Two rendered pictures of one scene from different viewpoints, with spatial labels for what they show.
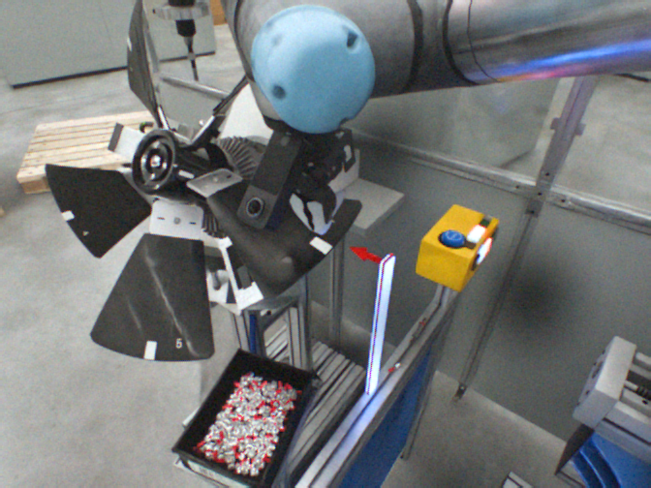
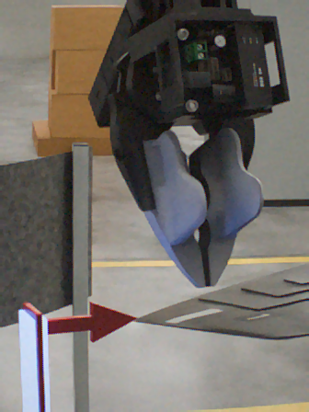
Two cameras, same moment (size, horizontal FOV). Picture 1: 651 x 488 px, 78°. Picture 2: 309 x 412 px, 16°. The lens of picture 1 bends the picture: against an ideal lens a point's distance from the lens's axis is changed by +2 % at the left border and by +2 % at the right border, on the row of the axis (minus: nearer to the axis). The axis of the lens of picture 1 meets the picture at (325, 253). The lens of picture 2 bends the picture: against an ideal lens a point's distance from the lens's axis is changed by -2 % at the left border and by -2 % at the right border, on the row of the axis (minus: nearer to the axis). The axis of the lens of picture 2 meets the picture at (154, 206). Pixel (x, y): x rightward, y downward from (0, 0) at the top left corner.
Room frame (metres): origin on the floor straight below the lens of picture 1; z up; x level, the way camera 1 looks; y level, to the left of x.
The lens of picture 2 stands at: (0.75, -0.55, 1.37)
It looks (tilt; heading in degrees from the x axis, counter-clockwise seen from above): 12 degrees down; 118
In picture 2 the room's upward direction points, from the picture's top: 1 degrees clockwise
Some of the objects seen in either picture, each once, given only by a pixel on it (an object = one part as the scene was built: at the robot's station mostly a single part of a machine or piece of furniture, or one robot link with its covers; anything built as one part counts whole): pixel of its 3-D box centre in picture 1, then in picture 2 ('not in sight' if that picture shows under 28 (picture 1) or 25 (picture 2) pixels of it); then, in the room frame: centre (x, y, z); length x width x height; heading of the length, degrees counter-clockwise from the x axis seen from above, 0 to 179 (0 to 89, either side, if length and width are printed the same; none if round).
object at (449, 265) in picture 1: (456, 248); not in sight; (0.65, -0.27, 1.02); 0.16 x 0.10 x 0.11; 143
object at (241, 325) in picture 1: (252, 354); not in sight; (0.79, 0.24, 0.46); 0.09 x 0.05 x 0.91; 53
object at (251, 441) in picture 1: (250, 423); not in sight; (0.37, 0.14, 0.83); 0.19 x 0.14 x 0.04; 159
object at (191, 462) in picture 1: (250, 418); not in sight; (0.37, 0.14, 0.85); 0.22 x 0.17 x 0.07; 159
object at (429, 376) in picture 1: (418, 398); not in sight; (0.68, -0.29, 0.39); 0.04 x 0.04 x 0.78; 53
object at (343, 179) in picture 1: (325, 167); not in sight; (1.21, 0.00, 0.92); 0.17 x 0.16 x 0.11; 143
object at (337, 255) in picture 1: (336, 288); not in sight; (1.14, -0.04, 0.42); 0.04 x 0.04 x 0.83; 53
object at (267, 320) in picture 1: (273, 311); not in sight; (0.88, 0.17, 0.56); 0.19 x 0.04 x 0.04; 143
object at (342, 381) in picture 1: (281, 400); not in sight; (0.87, 0.18, 0.04); 0.62 x 0.45 x 0.08; 143
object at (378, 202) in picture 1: (338, 196); not in sight; (1.14, -0.04, 0.85); 0.36 x 0.24 x 0.03; 53
